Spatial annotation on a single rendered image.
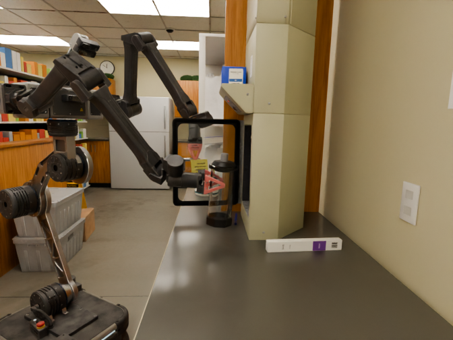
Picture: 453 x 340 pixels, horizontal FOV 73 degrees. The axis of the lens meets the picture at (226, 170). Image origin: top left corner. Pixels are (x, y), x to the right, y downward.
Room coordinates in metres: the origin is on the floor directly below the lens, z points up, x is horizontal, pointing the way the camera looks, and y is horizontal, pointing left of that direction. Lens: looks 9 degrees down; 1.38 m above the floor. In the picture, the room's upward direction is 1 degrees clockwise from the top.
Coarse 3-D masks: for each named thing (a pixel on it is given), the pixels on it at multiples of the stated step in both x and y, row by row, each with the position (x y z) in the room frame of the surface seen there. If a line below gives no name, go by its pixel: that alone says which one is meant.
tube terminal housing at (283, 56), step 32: (256, 32) 1.09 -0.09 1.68; (288, 32) 1.10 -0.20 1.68; (256, 64) 1.09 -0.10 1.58; (288, 64) 1.10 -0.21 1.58; (256, 96) 1.09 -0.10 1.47; (288, 96) 1.11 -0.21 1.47; (256, 128) 1.09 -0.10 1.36; (288, 128) 1.12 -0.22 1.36; (256, 160) 1.09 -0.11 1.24; (288, 160) 1.13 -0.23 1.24; (256, 192) 1.09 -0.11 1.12; (288, 192) 1.14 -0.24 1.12; (256, 224) 1.09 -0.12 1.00; (288, 224) 1.15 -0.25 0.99
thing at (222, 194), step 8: (224, 168) 1.06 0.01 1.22; (232, 168) 1.07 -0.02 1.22; (216, 176) 1.07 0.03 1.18; (224, 176) 1.07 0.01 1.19; (232, 176) 1.08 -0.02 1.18; (216, 184) 1.07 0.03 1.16; (232, 184) 1.09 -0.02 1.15; (216, 192) 1.07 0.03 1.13; (224, 192) 1.07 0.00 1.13; (232, 192) 1.09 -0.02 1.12; (208, 200) 1.10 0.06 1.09; (216, 200) 1.07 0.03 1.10; (224, 200) 1.07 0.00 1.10; (232, 200) 1.10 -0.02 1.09; (208, 208) 1.10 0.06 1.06; (216, 208) 1.07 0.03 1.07; (224, 208) 1.07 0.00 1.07; (208, 216) 1.09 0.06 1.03; (216, 216) 1.07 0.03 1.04; (224, 216) 1.07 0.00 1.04
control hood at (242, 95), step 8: (224, 88) 1.09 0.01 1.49; (232, 88) 1.09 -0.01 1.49; (240, 88) 1.09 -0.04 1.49; (248, 88) 1.09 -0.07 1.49; (224, 96) 1.28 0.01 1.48; (232, 96) 1.09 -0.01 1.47; (240, 96) 1.09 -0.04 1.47; (248, 96) 1.09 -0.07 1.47; (240, 104) 1.09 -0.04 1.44; (248, 104) 1.09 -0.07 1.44; (248, 112) 1.09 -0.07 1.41
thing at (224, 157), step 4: (220, 156) 1.11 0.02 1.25; (224, 156) 1.10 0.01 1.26; (228, 156) 1.11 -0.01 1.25; (216, 160) 1.12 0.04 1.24; (220, 160) 1.11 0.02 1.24; (224, 160) 1.10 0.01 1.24; (212, 164) 1.09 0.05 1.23; (216, 164) 1.08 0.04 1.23; (220, 164) 1.07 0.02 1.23; (224, 164) 1.07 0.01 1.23; (228, 164) 1.08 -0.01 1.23; (232, 164) 1.09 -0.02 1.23
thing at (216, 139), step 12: (180, 132) 1.35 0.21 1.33; (192, 132) 1.36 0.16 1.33; (204, 132) 1.37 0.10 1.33; (216, 132) 1.38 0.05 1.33; (228, 132) 1.39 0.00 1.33; (180, 144) 1.35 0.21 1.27; (192, 144) 1.36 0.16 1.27; (204, 144) 1.37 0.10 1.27; (216, 144) 1.38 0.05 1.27; (228, 144) 1.39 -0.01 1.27; (192, 156) 1.36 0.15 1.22; (204, 156) 1.37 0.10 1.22; (216, 156) 1.38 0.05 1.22; (192, 168) 1.36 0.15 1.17; (204, 168) 1.37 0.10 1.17; (180, 192) 1.36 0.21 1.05; (192, 192) 1.36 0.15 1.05
